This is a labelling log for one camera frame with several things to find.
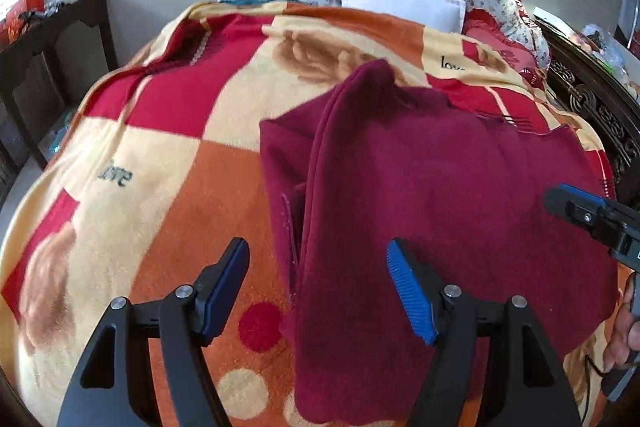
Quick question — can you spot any maroon fleece garment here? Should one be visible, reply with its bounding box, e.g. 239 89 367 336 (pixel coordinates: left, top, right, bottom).
260 59 621 427

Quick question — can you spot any dark wooden headboard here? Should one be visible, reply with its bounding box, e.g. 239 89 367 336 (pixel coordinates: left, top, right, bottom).
532 7 640 202

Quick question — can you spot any black cable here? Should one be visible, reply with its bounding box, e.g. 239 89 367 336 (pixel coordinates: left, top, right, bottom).
580 354 608 427

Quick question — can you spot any clear plastic bag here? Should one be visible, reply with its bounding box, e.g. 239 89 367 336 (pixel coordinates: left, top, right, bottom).
580 23 638 72

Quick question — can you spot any red box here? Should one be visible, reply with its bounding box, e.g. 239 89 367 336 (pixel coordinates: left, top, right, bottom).
7 0 47 44

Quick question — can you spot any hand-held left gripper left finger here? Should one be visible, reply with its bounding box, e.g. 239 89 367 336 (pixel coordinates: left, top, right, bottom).
56 236 250 427

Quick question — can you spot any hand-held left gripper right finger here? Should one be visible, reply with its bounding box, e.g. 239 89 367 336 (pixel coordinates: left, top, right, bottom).
385 236 584 427

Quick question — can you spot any red ruffled pillow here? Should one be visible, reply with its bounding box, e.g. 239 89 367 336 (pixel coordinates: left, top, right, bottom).
462 7 548 80

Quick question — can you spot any person's right hand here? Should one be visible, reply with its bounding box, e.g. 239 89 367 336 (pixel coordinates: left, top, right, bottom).
602 277 637 373

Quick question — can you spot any dark wooden cabinet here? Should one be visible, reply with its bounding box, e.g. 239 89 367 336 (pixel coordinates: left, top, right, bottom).
0 0 118 208

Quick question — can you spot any checked printed blanket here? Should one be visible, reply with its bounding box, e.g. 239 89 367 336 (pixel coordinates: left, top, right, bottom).
0 0 618 427

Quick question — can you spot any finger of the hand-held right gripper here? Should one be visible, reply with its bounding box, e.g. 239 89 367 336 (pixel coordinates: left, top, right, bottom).
544 183 640 239

